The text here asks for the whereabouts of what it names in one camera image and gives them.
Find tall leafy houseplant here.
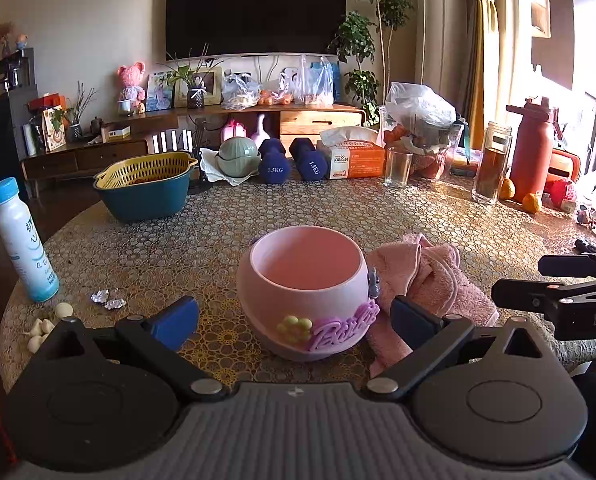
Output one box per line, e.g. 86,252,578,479
335,0,413,126

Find large clear plastic bags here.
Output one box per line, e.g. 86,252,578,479
278,55,335,107

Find pink plastic bowl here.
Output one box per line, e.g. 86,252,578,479
236,226,381,362

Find cream picture frame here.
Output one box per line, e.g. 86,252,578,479
174,66,223,108

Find pink small bag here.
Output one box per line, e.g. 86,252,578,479
221,119,247,142

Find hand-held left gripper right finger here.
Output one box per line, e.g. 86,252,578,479
365,295,561,403

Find small potted plant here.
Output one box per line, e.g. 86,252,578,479
165,45,213,110

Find pink plush doll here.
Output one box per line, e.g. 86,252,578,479
116,61,146,102

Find pink fluffy towel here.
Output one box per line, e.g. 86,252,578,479
365,232,500,378

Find teal bowl yellow colander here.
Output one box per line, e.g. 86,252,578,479
94,160,199,224

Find blue dumbbell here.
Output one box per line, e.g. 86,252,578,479
289,137,327,181
258,138,293,185

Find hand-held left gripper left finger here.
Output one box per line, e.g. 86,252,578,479
30,295,230,404

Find clear drinking glass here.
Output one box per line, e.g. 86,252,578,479
384,149,413,189

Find white router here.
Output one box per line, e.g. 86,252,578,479
150,129,193,155

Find yellow curtain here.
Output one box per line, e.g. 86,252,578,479
470,0,501,148

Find vase of pink flowers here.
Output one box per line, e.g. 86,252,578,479
0,22,16,58

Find clear container of fruit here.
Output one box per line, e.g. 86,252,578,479
378,105,466,181

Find colourful lidded container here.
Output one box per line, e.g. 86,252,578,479
450,149,484,177

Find yellow plastic colander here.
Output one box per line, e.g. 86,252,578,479
95,151,199,191

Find glass tea bottle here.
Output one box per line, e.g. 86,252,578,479
472,121,513,206

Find plastic bag of snacks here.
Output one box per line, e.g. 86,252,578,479
221,72,261,111

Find black tall cabinet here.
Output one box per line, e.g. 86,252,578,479
0,85,38,201

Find white standing air conditioner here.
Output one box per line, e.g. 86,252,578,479
417,0,474,106

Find white bottle with blue cap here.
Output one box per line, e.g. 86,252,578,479
0,177,60,304

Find printed paper bag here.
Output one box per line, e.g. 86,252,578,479
42,106,67,152

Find white cloth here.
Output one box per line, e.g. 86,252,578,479
199,147,261,187

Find pink swan figure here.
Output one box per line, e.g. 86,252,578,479
250,112,271,148

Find unframed photo print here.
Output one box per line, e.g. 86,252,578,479
146,72,175,112

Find clear plastic bag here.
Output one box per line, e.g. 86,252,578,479
385,81,466,133

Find coffee machine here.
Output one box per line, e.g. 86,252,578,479
0,49,33,92

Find green ceramic lidded pot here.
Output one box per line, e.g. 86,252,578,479
215,137,259,178

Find wooden television cabinet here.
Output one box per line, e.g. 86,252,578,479
20,104,367,198

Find orange and white tissue box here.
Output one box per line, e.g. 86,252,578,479
317,126,386,181

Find red box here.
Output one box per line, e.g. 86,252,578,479
28,92,66,111

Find flat screen television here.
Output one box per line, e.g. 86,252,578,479
166,0,347,61

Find red water bottle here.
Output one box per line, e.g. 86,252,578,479
505,97,556,204

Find orange case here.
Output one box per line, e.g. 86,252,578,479
548,149,581,196

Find vase with dry twigs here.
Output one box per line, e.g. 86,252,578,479
65,80,98,142

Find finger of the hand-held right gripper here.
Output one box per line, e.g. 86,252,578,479
492,276,596,313
538,250,596,279

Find blue box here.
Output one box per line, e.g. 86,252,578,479
328,60,342,103

